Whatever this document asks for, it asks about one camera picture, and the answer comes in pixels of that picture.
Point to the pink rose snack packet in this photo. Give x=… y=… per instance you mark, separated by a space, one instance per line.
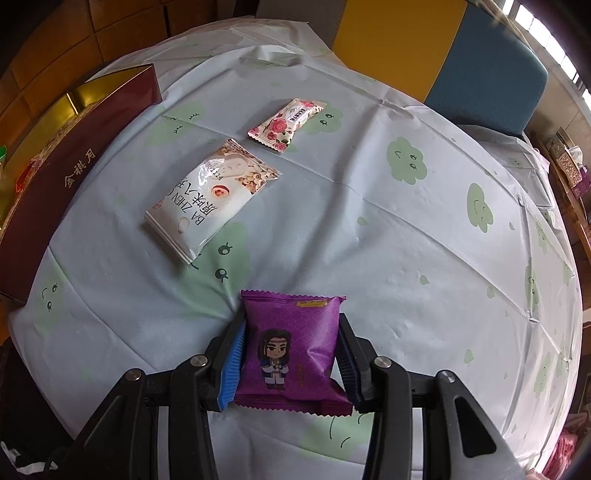
x=286 y=122

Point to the pink cloth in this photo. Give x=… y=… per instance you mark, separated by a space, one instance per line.
x=563 y=450

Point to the white carton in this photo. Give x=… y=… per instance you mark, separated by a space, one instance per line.
x=557 y=142

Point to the purple box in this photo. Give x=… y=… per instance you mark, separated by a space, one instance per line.
x=582 y=177

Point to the maroon gift box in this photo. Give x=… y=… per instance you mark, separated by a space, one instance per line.
x=69 y=175

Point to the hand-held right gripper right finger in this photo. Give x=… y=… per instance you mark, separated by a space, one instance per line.
x=346 y=369

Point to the wooden side table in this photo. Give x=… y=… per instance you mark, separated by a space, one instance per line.
x=579 y=217

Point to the window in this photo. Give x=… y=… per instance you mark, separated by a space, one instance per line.
x=554 y=41

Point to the white lattice tissue box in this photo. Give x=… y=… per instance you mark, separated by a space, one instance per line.
x=570 y=166

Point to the purple cartoon snack packet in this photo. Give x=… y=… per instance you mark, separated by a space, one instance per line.
x=291 y=350

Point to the white snack packet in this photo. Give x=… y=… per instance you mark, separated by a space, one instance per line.
x=207 y=203

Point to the cloud print tablecloth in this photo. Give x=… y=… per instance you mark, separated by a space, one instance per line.
x=369 y=240

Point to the grey yellow blue chair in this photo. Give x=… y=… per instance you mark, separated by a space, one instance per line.
x=485 y=83

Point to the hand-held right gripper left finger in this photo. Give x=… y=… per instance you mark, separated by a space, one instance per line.
x=231 y=369

